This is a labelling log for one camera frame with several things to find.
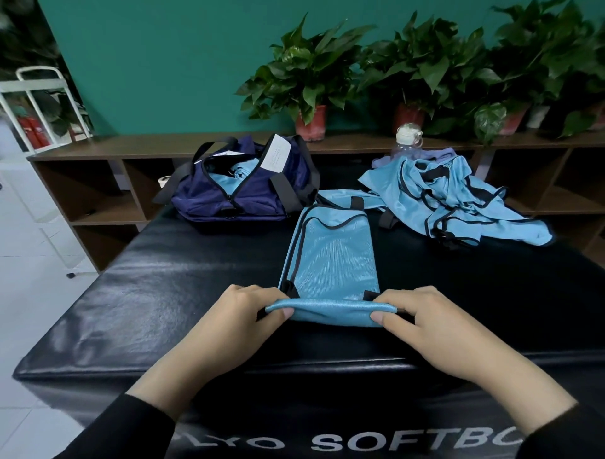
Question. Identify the green plant in red pot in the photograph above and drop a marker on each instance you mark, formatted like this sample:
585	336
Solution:
421	61
302	66
586	95

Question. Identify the person's right hand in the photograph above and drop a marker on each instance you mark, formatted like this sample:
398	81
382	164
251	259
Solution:
444	326

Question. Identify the light blue vest black trim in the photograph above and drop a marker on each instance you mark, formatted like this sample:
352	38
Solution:
454	199
331	255
232	175

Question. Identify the purple cloth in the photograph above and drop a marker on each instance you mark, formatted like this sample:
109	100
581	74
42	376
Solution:
397	156

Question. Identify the white wheeled cart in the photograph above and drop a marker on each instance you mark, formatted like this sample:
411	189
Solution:
43	85

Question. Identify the clear bottle silver cap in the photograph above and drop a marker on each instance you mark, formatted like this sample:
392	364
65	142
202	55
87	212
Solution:
408	137

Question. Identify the green plant in white pot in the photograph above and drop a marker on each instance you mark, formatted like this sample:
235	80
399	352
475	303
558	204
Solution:
539	52

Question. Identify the person's right forearm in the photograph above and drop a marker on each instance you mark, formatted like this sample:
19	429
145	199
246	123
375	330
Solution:
548	411

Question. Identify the wooden shelf cabinet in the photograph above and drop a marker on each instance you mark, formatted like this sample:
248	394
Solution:
94	203

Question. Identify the navy blue bag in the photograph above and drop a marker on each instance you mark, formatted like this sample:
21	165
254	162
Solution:
217	194

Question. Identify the person's left hand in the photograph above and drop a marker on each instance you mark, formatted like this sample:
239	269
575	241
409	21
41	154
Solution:
232	331

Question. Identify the black leather bench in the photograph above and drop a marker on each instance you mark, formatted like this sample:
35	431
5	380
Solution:
104	303

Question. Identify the person's left forearm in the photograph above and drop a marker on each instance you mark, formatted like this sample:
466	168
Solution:
123	421

